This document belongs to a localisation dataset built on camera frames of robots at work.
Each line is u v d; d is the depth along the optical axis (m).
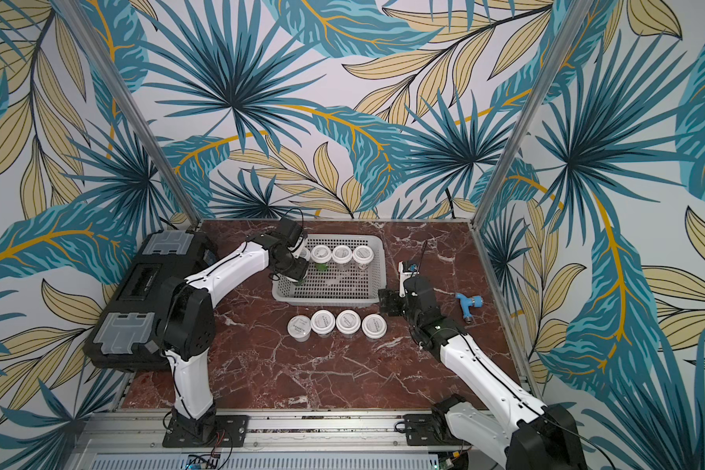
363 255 1.00
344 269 1.03
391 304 0.73
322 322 0.86
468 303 0.95
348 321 0.86
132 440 0.76
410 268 0.70
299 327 0.86
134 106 0.85
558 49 0.74
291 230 0.75
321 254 1.00
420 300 0.60
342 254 1.00
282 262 0.72
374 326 0.86
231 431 0.74
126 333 0.71
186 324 0.50
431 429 0.73
